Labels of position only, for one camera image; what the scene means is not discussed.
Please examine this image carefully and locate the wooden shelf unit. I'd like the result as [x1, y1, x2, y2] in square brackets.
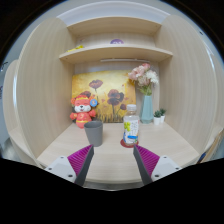
[3, 15, 224, 183]

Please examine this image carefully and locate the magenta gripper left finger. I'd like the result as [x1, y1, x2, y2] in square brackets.
[68, 145, 94, 186]

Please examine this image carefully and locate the clear plastic water bottle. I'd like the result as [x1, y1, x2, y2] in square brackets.
[123, 104, 139, 146]

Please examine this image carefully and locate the pink white flower bouquet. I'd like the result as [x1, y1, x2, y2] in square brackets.
[128, 63, 159, 96]

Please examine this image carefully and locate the light blue vase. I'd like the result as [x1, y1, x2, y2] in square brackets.
[140, 96, 153, 124]

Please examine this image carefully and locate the small potted succulent right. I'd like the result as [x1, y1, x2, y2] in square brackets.
[160, 108, 166, 123]

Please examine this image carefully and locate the grey plastic cup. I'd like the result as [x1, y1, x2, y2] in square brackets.
[84, 121, 103, 147]

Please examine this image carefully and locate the poppy flower painting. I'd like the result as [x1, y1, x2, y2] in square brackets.
[72, 70, 136, 123]

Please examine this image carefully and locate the red plush mascot doll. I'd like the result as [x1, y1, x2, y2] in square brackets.
[70, 95, 96, 129]

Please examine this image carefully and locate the under-shelf light bar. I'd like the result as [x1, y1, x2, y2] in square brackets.
[100, 58, 150, 63]

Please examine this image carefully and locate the small potted succulent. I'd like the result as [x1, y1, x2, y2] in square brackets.
[160, 108, 166, 123]
[153, 110, 161, 125]

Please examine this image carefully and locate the yellow object on shelf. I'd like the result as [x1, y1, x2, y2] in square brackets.
[66, 45, 84, 52]

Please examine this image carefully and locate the red round coaster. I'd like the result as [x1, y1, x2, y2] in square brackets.
[120, 139, 139, 148]

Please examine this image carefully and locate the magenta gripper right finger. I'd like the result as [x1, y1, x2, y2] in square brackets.
[133, 145, 160, 185]

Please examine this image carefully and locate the small potted succulent left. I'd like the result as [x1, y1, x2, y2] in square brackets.
[153, 110, 161, 125]

